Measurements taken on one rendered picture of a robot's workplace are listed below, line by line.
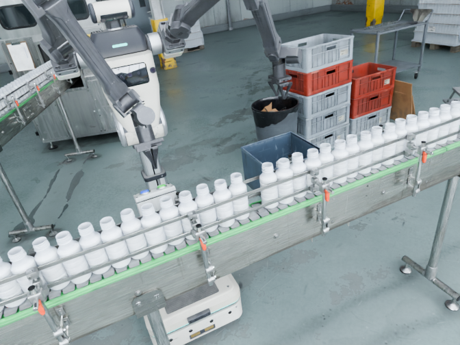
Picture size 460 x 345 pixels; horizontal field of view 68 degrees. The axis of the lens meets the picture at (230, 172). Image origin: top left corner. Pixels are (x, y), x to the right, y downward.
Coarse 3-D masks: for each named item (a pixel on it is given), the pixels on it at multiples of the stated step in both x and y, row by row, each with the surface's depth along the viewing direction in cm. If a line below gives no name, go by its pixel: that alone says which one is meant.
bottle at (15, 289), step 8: (0, 264) 90; (8, 264) 92; (0, 272) 89; (8, 272) 91; (0, 288) 90; (8, 288) 91; (16, 288) 93; (0, 296) 92; (8, 296) 92; (8, 304) 93; (16, 304) 94
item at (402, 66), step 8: (400, 16) 532; (384, 24) 510; (392, 24) 510; (400, 24) 500; (416, 24) 487; (424, 24) 490; (352, 32) 506; (360, 32) 490; (368, 32) 477; (376, 32) 464; (384, 32) 466; (424, 32) 498; (376, 40) 468; (424, 40) 504; (376, 48) 472; (376, 56) 478; (392, 56) 561; (392, 64) 538; (400, 64) 533; (408, 64) 528; (416, 64) 523; (352, 72) 529; (416, 72) 525
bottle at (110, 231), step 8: (104, 224) 96; (112, 224) 97; (104, 232) 97; (112, 232) 98; (120, 232) 99; (104, 240) 97; (112, 248) 99; (120, 248) 100; (112, 256) 100; (120, 256) 101; (112, 264) 102; (120, 264) 102
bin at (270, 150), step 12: (288, 132) 187; (252, 144) 180; (264, 144) 184; (276, 144) 187; (288, 144) 190; (300, 144) 182; (312, 144) 171; (252, 156) 167; (264, 156) 187; (276, 156) 190; (252, 168) 173; (276, 168) 154; (312, 240) 149
